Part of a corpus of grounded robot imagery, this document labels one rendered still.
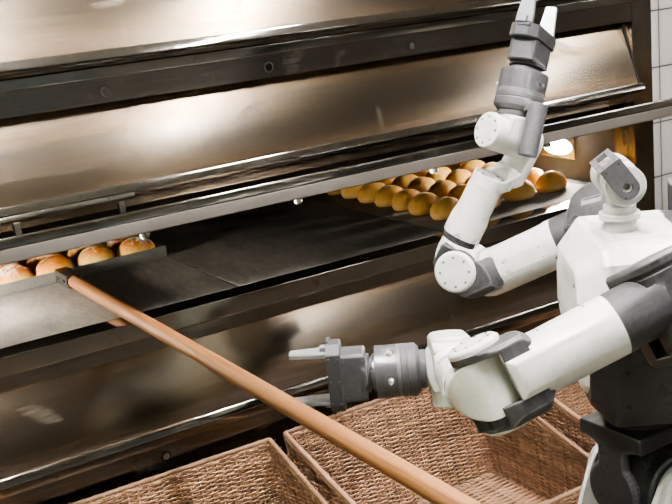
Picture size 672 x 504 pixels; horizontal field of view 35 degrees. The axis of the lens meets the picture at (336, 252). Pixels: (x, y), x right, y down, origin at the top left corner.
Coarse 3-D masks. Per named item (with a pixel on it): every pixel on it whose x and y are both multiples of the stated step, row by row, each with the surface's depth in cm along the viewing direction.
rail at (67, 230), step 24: (576, 120) 252; (600, 120) 256; (456, 144) 234; (336, 168) 219; (360, 168) 221; (240, 192) 208; (264, 192) 210; (120, 216) 195; (144, 216) 198; (0, 240) 185; (24, 240) 187
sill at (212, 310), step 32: (512, 224) 265; (384, 256) 246; (416, 256) 251; (256, 288) 231; (288, 288) 234; (320, 288) 238; (160, 320) 219; (192, 320) 223; (0, 352) 206; (32, 352) 205; (64, 352) 209
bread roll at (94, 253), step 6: (90, 246) 260; (96, 246) 260; (102, 246) 261; (84, 252) 258; (90, 252) 258; (96, 252) 259; (102, 252) 259; (108, 252) 260; (78, 258) 258; (84, 258) 258; (90, 258) 258; (96, 258) 258; (102, 258) 259; (108, 258) 260; (78, 264) 258
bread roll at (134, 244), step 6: (126, 240) 264; (132, 240) 264; (138, 240) 264; (144, 240) 265; (150, 240) 267; (120, 246) 264; (126, 246) 263; (132, 246) 263; (138, 246) 264; (144, 246) 264; (150, 246) 266; (120, 252) 263; (126, 252) 263; (132, 252) 263
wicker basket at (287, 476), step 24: (216, 456) 227; (240, 456) 229; (264, 456) 232; (144, 480) 219; (168, 480) 222; (192, 480) 224; (216, 480) 226; (240, 480) 229; (264, 480) 232; (288, 480) 229
